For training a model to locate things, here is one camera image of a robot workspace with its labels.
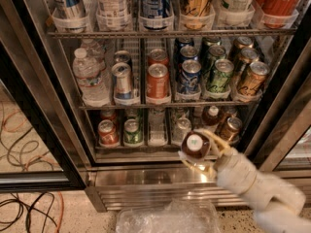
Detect brown drink plastic bottle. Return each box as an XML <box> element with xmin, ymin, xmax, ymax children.
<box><xmin>179</xmin><ymin>131</ymin><xmax>211</xmax><ymax>164</ymax></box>

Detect bottom front bronze can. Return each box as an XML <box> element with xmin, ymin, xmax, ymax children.
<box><xmin>220</xmin><ymin>116</ymin><xmax>242</xmax><ymax>142</ymax></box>

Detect right fridge glass door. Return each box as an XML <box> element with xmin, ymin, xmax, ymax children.
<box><xmin>239</xmin><ymin>42</ymin><xmax>311</xmax><ymax>183</ymax></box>

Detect wire shelf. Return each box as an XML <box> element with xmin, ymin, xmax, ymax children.
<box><xmin>78</xmin><ymin>101</ymin><xmax>258</xmax><ymax>111</ymax></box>
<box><xmin>47</xmin><ymin>26</ymin><xmax>297</xmax><ymax>39</ymax></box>

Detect green soda can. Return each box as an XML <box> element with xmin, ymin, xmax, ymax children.
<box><xmin>205</xmin><ymin>45</ymin><xmax>226</xmax><ymax>69</ymax></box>
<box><xmin>201</xmin><ymin>36</ymin><xmax>222</xmax><ymax>50</ymax></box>
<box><xmin>206</xmin><ymin>59</ymin><xmax>234</xmax><ymax>93</ymax></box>

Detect top white label bottle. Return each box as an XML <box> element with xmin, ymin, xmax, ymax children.
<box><xmin>97</xmin><ymin>0</ymin><xmax>131</xmax><ymax>30</ymax></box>

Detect rear clear water bottle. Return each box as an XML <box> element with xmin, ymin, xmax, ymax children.
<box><xmin>81</xmin><ymin>39</ymin><xmax>106</xmax><ymax>71</ymax></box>

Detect front clear water bottle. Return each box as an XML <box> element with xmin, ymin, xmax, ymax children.
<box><xmin>72</xmin><ymin>48</ymin><xmax>110</xmax><ymax>107</ymax></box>

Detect front gold soda can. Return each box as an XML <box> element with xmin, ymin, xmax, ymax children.
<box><xmin>237</xmin><ymin>61</ymin><xmax>270</xmax><ymax>96</ymax></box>

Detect bronze can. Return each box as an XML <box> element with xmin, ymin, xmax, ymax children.
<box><xmin>222</xmin><ymin>106</ymin><xmax>238</xmax><ymax>120</ymax></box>
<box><xmin>220</xmin><ymin>116</ymin><xmax>242</xmax><ymax>142</ymax></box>

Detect red cola bottle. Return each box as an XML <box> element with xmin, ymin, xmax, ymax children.
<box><xmin>256</xmin><ymin>0</ymin><xmax>299</xmax><ymax>28</ymax></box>

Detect bottom silver can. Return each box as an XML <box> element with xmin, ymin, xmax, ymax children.
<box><xmin>172</xmin><ymin>117</ymin><xmax>191</xmax><ymax>143</ymax></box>

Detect gold soda can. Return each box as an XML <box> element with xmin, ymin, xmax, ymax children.
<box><xmin>237</xmin><ymin>61</ymin><xmax>270</xmax><ymax>96</ymax></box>
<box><xmin>228</xmin><ymin>36</ymin><xmax>254</xmax><ymax>59</ymax></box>
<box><xmin>233</xmin><ymin>47</ymin><xmax>259</xmax><ymax>72</ymax></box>

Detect bottom rear red can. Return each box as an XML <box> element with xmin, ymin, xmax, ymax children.
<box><xmin>100</xmin><ymin>109</ymin><xmax>118</xmax><ymax>121</ymax></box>

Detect fridge glass door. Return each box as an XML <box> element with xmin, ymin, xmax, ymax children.
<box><xmin>239</xmin><ymin>42</ymin><xmax>311</xmax><ymax>183</ymax></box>
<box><xmin>0</xmin><ymin>46</ymin><xmax>86</xmax><ymax>193</ymax></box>

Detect black floor cable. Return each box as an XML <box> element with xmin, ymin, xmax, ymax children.
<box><xmin>0</xmin><ymin>102</ymin><xmax>58</xmax><ymax>233</ymax></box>

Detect bottom rear bronze can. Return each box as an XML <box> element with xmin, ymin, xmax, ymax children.
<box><xmin>222</xmin><ymin>106</ymin><xmax>238</xmax><ymax>120</ymax></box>

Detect front green soda can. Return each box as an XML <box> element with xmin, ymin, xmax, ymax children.
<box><xmin>206</xmin><ymin>59</ymin><xmax>234</xmax><ymax>93</ymax></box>

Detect steel fridge base grille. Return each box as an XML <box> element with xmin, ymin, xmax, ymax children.
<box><xmin>86</xmin><ymin>163</ymin><xmax>246</xmax><ymax>213</ymax></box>

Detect middle wire shelf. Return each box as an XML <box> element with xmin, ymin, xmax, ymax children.
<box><xmin>78</xmin><ymin>101</ymin><xmax>258</xmax><ymax>111</ymax></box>

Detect top gold can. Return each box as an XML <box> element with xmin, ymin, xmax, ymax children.
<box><xmin>179</xmin><ymin>0</ymin><xmax>212</xmax><ymax>30</ymax></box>

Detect orange soda can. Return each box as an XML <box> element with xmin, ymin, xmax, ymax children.
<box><xmin>147</xmin><ymin>63</ymin><xmax>169</xmax><ymax>99</ymax></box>
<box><xmin>148</xmin><ymin>49</ymin><xmax>169</xmax><ymax>66</ymax></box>

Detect rear orange soda can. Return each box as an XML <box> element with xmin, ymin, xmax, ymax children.
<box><xmin>148</xmin><ymin>49</ymin><xmax>169</xmax><ymax>66</ymax></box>

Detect rear green soda can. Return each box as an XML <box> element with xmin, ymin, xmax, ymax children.
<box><xmin>201</xmin><ymin>36</ymin><xmax>222</xmax><ymax>50</ymax></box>

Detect bottom front red can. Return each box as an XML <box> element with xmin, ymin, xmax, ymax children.
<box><xmin>98</xmin><ymin>119</ymin><xmax>119</xmax><ymax>145</ymax></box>

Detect red can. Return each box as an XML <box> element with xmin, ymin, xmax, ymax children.
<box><xmin>98</xmin><ymin>119</ymin><xmax>119</xmax><ymax>145</ymax></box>
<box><xmin>100</xmin><ymin>109</ymin><xmax>118</xmax><ymax>121</ymax></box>

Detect rear gold soda can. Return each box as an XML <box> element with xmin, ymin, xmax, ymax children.
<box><xmin>228</xmin><ymin>36</ymin><xmax>254</xmax><ymax>59</ymax></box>

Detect front blue soda can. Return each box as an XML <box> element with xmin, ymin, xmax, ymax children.
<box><xmin>178</xmin><ymin>59</ymin><xmax>201</xmax><ymax>94</ymax></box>

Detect clear water bottle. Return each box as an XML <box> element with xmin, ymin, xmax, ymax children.
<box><xmin>81</xmin><ymin>39</ymin><xmax>106</xmax><ymax>71</ymax></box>
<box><xmin>72</xmin><ymin>48</ymin><xmax>110</xmax><ymax>107</ymax></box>

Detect rear blue soda can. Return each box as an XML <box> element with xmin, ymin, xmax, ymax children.
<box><xmin>174</xmin><ymin>37</ymin><xmax>194</xmax><ymax>53</ymax></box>

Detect bottom front green can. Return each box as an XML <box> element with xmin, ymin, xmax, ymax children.
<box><xmin>123</xmin><ymin>118</ymin><xmax>143</xmax><ymax>144</ymax></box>

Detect clear plastic bin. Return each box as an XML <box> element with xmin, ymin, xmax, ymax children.
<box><xmin>116</xmin><ymin>200</ymin><xmax>221</xmax><ymax>233</ymax></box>

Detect blue soda can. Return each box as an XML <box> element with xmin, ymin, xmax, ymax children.
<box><xmin>179</xmin><ymin>46</ymin><xmax>198</xmax><ymax>63</ymax></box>
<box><xmin>178</xmin><ymin>59</ymin><xmax>201</xmax><ymax>94</ymax></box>
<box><xmin>174</xmin><ymin>37</ymin><xmax>194</xmax><ymax>53</ymax></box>

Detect middle blue soda can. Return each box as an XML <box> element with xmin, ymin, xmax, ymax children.
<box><xmin>179</xmin><ymin>46</ymin><xmax>198</xmax><ymax>63</ymax></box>

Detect top blue patterned can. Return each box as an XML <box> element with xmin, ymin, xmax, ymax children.
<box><xmin>141</xmin><ymin>0</ymin><xmax>170</xmax><ymax>19</ymax></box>

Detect middle green soda can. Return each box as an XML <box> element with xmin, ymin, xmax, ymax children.
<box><xmin>205</xmin><ymin>45</ymin><xmax>226</xmax><ymax>69</ymax></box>

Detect rear silver blue can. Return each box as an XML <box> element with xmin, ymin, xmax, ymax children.
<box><xmin>114</xmin><ymin>50</ymin><xmax>132</xmax><ymax>66</ymax></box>

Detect top wire shelf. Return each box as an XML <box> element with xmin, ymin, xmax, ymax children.
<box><xmin>47</xmin><ymin>26</ymin><xmax>297</xmax><ymax>39</ymax></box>

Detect middle gold soda can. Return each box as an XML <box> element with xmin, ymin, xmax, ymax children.
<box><xmin>233</xmin><ymin>47</ymin><xmax>259</xmax><ymax>72</ymax></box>

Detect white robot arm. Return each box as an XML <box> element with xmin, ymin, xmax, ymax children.
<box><xmin>178</xmin><ymin>128</ymin><xmax>311</xmax><ymax>233</ymax></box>

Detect front orange soda can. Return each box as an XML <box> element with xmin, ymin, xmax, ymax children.
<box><xmin>147</xmin><ymin>63</ymin><xmax>169</xmax><ymax>99</ymax></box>

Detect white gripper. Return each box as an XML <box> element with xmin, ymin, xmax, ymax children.
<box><xmin>178</xmin><ymin>128</ymin><xmax>257</xmax><ymax>194</ymax></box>

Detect bottom rear green can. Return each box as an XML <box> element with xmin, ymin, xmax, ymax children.
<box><xmin>124</xmin><ymin>108</ymin><xmax>142</xmax><ymax>120</ymax></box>

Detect left fridge glass door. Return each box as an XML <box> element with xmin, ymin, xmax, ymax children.
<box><xmin>0</xmin><ymin>46</ymin><xmax>86</xmax><ymax>193</ymax></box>

